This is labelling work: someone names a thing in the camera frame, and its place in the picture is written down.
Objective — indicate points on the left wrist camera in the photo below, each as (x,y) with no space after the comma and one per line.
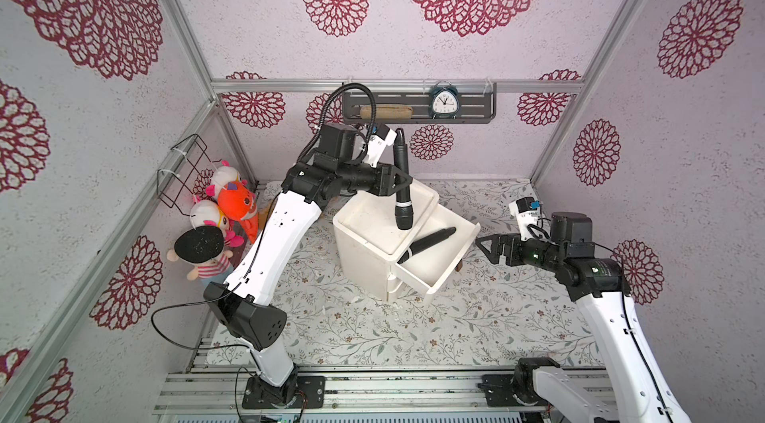
(341,144)

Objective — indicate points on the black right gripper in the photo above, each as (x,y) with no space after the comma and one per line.
(505,250)

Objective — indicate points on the white top drawer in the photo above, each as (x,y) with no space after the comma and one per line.
(428,271)

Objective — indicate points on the brown plush toy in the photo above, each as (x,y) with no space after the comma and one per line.
(263,215)

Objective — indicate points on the black wire wall basket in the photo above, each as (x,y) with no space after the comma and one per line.
(174,186)

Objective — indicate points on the floral table mat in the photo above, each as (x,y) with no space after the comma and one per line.
(484,315)

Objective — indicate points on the pink white plush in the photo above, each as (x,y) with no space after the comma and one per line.
(222,176)
(207,213)

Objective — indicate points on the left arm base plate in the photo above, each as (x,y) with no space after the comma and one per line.
(298,392)

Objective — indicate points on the teal alarm clock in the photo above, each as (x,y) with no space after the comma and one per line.
(444,102)

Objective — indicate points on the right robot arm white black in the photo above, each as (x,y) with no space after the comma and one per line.
(599,288)

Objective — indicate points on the pink white plush lower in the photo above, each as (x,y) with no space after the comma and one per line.
(207,213)

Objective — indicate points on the pink white plush upper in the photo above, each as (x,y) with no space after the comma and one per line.
(222,176)

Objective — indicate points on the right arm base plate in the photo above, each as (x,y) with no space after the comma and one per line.
(505,390)

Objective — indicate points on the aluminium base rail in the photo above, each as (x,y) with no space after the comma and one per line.
(220,391)

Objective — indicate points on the black-haired doll striped shirt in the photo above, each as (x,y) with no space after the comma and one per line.
(204,249)

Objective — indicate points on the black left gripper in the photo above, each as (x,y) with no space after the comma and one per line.
(384,180)

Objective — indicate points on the grey wall shelf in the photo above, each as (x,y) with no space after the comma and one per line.
(478,103)

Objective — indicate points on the orange fish plush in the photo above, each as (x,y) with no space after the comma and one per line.
(240,205)

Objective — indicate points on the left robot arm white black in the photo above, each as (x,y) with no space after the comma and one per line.
(243,302)

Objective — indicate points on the white three-drawer cabinet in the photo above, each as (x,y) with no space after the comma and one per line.
(370,243)

